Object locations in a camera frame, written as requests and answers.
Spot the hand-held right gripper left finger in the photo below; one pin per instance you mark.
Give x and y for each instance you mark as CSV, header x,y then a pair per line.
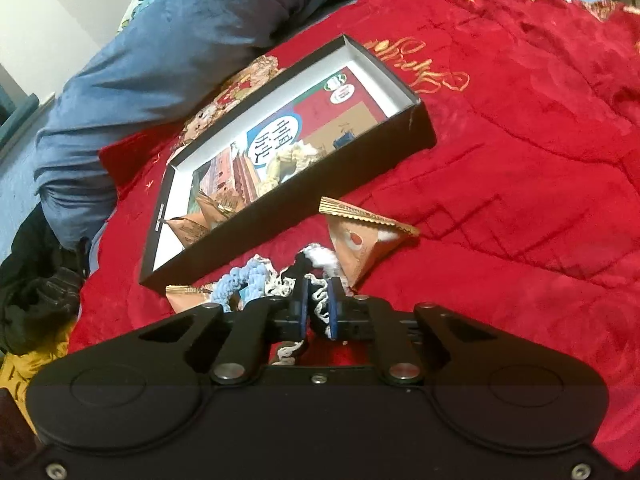
x,y
303,310

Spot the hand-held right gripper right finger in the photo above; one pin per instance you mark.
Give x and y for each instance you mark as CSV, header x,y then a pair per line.
x,y
334,310

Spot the black and white scrunchie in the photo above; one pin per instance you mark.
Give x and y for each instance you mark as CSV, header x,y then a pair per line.
x,y
318,305

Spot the brown triangular snack packet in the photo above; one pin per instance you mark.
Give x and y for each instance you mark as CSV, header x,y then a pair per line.
x,y
220,210
360,250
187,297

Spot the blue scrunchie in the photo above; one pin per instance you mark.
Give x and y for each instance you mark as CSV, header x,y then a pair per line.
x,y
245,275

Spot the black shallow cardboard box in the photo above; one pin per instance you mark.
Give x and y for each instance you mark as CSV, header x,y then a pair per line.
x,y
300,210

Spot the cream scrunchie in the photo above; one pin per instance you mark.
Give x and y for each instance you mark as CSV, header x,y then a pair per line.
x,y
290,165

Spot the printed picture book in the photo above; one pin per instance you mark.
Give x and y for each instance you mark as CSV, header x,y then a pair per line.
x,y
320,110

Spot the red printed blanket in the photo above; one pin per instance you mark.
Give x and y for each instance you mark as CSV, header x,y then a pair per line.
x,y
500,160

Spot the dark clothing pile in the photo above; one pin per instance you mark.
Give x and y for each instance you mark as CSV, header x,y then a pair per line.
x,y
35,290

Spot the blue duvet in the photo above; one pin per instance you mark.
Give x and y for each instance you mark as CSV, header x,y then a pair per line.
x,y
175,60

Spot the yellow cloth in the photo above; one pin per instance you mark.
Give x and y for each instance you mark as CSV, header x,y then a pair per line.
x,y
25,370

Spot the light blue bed sheet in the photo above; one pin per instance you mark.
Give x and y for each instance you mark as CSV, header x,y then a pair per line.
x,y
17,195

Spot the teal window sill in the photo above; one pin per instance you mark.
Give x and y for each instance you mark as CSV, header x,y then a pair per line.
x,y
15,120

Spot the floral pillow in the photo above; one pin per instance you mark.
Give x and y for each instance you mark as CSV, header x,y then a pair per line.
x,y
145,0

